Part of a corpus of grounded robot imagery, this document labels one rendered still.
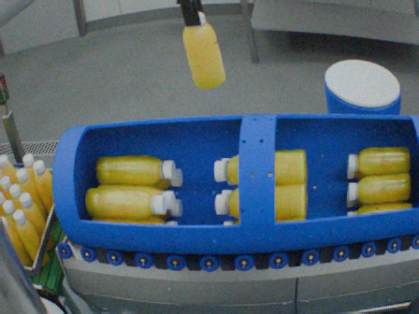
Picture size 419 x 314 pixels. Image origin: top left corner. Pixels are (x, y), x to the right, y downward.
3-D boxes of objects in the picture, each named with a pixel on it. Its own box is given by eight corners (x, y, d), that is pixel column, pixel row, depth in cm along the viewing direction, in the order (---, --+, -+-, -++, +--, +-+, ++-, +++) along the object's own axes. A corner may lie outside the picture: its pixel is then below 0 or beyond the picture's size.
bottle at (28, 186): (34, 210, 153) (17, 170, 143) (49, 210, 153) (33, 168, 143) (30, 225, 148) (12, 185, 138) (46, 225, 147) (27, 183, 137)
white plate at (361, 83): (311, 88, 156) (312, 92, 157) (389, 114, 142) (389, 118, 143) (340, 51, 173) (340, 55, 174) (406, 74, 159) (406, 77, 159)
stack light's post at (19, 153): (97, 310, 230) (8, 117, 162) (90, 309, 230) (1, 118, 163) (98, 305, 233) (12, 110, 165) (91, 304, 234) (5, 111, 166)
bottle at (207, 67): (189, 90, 118) (173, 29, 107) (199, 70, 122) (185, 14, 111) (221, 92, 116) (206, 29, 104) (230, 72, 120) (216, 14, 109)
